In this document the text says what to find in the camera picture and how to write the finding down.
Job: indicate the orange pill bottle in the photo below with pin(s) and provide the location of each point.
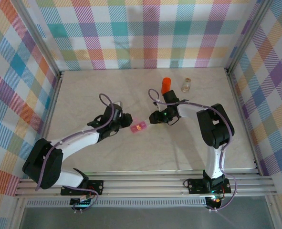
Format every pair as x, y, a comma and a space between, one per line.
165, 88

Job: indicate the pink plastic test tube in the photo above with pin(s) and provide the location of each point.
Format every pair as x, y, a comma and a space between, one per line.
134, 128

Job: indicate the clear glass vial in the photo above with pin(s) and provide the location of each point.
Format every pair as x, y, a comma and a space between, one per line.
186, 87

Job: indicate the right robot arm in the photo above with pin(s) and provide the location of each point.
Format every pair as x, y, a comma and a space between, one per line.
214, 128

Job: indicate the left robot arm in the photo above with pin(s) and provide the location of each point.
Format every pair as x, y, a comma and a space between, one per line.
43, 164

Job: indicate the small orange pills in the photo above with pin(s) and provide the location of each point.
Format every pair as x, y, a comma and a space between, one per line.
138, 127

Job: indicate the black controller board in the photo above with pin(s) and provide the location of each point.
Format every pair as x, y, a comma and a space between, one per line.
82, 203
214, 200

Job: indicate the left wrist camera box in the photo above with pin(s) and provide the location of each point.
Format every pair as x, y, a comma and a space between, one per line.
118, 104

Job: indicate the aluminium mounting rail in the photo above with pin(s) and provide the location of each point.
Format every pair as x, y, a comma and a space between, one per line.
143, 187

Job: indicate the aluminium side rail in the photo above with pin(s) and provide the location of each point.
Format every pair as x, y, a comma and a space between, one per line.
243, 119
47, 119

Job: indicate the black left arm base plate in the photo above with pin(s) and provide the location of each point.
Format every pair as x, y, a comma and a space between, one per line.
96, 186

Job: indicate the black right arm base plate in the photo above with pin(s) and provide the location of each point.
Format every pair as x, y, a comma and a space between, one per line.
195, 186

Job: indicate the aluminium frame post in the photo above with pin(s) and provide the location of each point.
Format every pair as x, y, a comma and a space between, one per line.
248, 35
38, 35

